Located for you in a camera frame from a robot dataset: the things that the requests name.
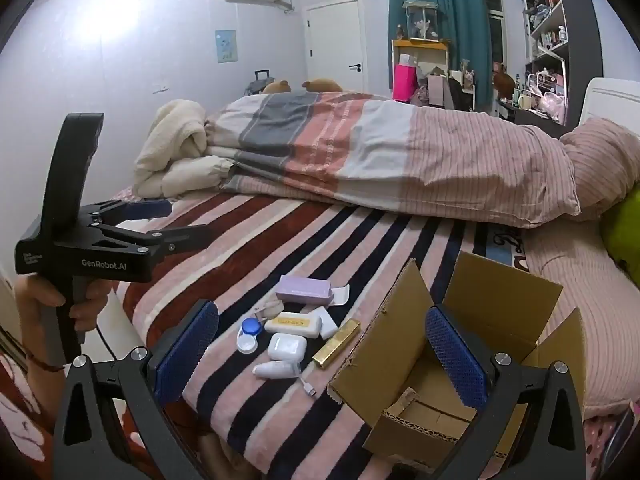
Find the gold rectangular case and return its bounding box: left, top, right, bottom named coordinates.
left=312, top=318, right=361, bottom=370

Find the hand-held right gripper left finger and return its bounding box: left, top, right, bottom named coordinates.
left=52, top=299, right=221, bottom=480

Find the folded striped quilt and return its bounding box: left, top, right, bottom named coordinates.
left=205, top=91, right=583, bottom=231

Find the glass display case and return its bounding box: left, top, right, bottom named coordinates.
left=402, top=0, right=440, bottom=41

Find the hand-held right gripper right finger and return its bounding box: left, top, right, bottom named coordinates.
left=424, top=305, right=587, bottom=480

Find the green pillow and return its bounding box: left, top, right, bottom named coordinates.
left=600, top=195, right=640, bottom=286

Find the purple carton with white flap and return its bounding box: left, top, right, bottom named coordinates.
left=275, top=275, right=351, bottom=307

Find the white earbuds case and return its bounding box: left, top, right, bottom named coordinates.
left=267, top=333, right=307, bottom=362

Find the pink striped pillow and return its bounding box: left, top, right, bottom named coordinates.
left=560, top=117, right=640, bottom=221
left=525, top=220, right=640, bottom=418

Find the brown cardboard box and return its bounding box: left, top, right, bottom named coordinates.
left=327, top=251, right=587, bottom=461

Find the pink bag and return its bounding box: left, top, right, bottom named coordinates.
left=392, top=64, right=418, bottom=103

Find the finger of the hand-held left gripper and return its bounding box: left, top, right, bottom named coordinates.
left=80, top=199, right=174, bottom=226
left=95, top=224, right=212, bottom=262

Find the large brown plush toy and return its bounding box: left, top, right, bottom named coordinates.
left=492, top=62, right=516, bottom=101

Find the white headboard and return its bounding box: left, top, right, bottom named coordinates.
left=577, top=77, right=640, bottom=126

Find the red patterned clothing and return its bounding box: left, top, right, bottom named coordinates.
left=0, top=350, right=56, bottom=480

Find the printed bed sheet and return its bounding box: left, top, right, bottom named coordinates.
left=470, top=222, right=533, bottom=273

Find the yellow wooden shelf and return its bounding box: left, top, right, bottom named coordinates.
left=391, top=39, right=450, bottom=96

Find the person's left hand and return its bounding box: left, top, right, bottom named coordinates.
left=15, top=275, right=111, bottom=356

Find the dark bookshelf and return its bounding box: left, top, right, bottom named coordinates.
left=520, top=0, right=603, bottom=126

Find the white door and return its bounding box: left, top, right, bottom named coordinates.
left=305, top=1, right=368, bottom=93

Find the striped fleece blanket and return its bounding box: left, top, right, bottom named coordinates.
left=107, top=190, right=531, bottom=480

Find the cream fleece blanket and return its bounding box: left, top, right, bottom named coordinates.
left=132, top=99, right=236, bottom=198

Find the teal curtain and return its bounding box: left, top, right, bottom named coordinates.
left=387, top=0, right=493, bottom=113

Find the dark suitcase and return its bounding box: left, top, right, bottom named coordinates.
left=244, top=70, right=273, bottom=96

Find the blue and white lens case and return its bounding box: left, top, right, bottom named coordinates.
left=236, top=317, right=262, bottom=354

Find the blue wall poster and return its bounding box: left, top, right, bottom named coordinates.
left=215, top=30, right=239, bottom=64

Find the white rectangular block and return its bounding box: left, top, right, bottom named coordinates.
left=310, top=306, right=341, bottom=339

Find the cream box with yellow label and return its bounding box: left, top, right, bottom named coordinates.
left=264, top=311, right=322, bottom=338

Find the small white bottle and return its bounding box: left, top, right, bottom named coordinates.
left=252, top=360, right=301, bottom=379

